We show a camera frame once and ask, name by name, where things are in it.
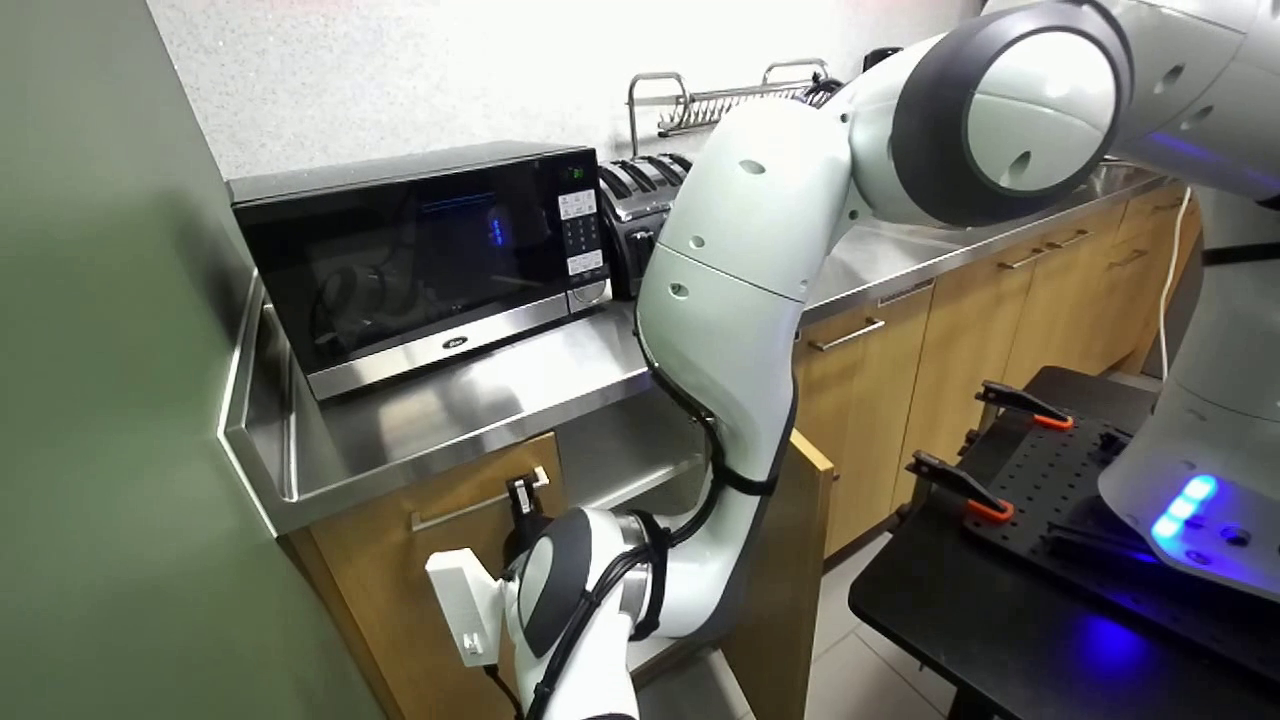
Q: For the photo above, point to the wooden cabinet door standing open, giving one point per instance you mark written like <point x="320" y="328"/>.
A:
<point x="784" y="587"/>

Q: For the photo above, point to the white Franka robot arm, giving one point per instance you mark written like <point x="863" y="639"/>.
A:
<point x="763" y="226"/>

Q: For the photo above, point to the black microwave oven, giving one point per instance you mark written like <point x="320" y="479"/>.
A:
<point x="412" y="266"/>

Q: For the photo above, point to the silver black toaster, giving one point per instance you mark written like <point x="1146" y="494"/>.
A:
<point x="643" y="213"/>

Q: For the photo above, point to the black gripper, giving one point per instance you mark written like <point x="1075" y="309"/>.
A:
<point x="530" y="540"/>

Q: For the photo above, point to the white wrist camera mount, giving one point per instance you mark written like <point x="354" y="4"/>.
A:
<point x="465" y="606"/>

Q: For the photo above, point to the metal dish rack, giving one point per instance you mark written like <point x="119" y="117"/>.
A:
<point x="707" y="103"/>

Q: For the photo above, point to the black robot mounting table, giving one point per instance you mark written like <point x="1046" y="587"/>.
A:
<point x="1014" y="640"/>

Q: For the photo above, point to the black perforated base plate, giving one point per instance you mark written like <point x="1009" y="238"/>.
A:
<point x="1052" y="485"/>

